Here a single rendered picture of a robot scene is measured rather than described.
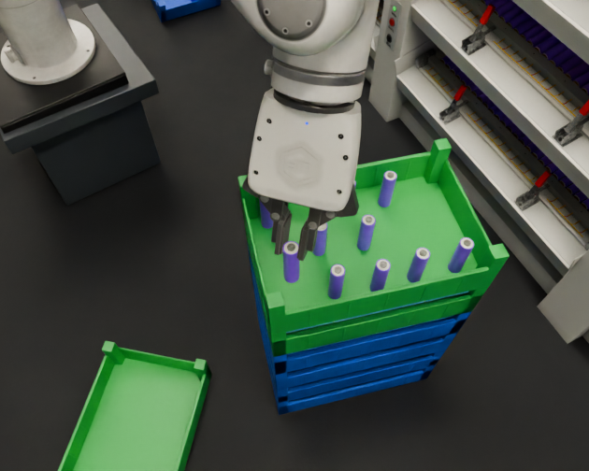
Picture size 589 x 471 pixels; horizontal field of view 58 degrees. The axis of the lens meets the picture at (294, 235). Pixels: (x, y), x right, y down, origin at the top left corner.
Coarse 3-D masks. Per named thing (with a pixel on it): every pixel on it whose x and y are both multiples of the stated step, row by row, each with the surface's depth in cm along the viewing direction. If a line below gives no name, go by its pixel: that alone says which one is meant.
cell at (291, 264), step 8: (288, 248) 56; (296, 248) 56; (288, 256) 56; (296, 256) 57; (288, 264) 58; (296, 264) 58; (288, 272) 59; (296, 272) 59; (288, 280) 61; (296, 280) 61
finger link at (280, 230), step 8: (264, 200) 54; (288, 208) 56; (288, 216) 56; (280, 224) 54; (288, 224) 56; (272, 232) 56; (280, 232) 55; (288, 232) 58; (272, 240) 57; (280, 240) 56; (280, 248) 56
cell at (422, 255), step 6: (420, 252) 66; (426, 252) 66; (414, 258) 67; (420, 258) 65; (426, 258) 65; (414, 264) 67; (420, 264) 66; (414, 270) 68; (420, 270) 68; (408, 276) 70; (414, 276) 69; (420, 276) 69
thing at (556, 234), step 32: (416, 64) 127; (448, 64) 124; (416, 96) 125; (448, 96) 122; (480, 96) 118; (448, 128) 119; (480, 128) 116; (512, 128) 113; (480, 160) 114; (512, 160) 112; (544, 160) 108; (512, 192) 109; (544, 192) 107; (576, 192) 104; (544, 224) 104; (576, 224) 103; (576, 256) 100
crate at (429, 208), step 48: (240, 192) 71; (432, 192) 79; (288, 240) 74; (336, 240) 74; (384, 240) 74; (432, 240) 74; (480, 240) 70; (288, 288) 70; (384, 288) 70; (432, 288) 67
